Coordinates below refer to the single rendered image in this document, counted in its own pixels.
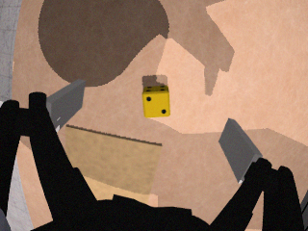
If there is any yellow die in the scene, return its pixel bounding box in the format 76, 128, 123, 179
142, 86, 170, 117

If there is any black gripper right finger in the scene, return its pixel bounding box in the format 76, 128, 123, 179
205, 117, 304, 231

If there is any tan flat mat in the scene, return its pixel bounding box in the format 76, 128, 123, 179
65, 125, 163, 204

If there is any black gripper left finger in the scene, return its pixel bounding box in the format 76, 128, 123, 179
0, 79, 122, 231

